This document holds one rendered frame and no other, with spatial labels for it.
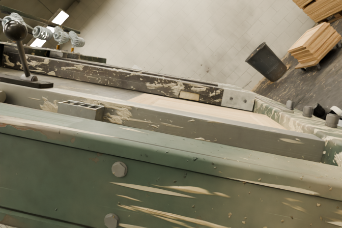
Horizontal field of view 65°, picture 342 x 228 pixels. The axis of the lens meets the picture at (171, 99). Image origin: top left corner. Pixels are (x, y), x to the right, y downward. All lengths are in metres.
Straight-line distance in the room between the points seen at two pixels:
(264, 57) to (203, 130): 4.74
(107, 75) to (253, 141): 0.78
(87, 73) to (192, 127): 0.76
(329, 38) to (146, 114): 3.76
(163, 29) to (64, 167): 6.00
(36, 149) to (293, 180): 0.24
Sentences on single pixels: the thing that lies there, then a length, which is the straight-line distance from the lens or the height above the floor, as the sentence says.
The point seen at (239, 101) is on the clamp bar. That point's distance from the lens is 1.10.
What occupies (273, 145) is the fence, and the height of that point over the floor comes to 0.96.
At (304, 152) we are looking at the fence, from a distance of 0.54.
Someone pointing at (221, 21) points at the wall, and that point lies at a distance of 6.34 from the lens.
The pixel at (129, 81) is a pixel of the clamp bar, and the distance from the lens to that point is 1.12.
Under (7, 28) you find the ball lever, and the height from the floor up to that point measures 1.43.
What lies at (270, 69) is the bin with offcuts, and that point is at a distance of 5.25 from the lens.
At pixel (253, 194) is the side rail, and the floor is 1.03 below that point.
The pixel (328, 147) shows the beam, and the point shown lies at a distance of 0.53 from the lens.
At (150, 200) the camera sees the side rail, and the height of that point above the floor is 1.10.
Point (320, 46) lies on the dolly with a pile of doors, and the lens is 4.07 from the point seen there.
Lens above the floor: 1.15
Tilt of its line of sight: level
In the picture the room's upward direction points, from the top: 47 degrees counter-clockwise
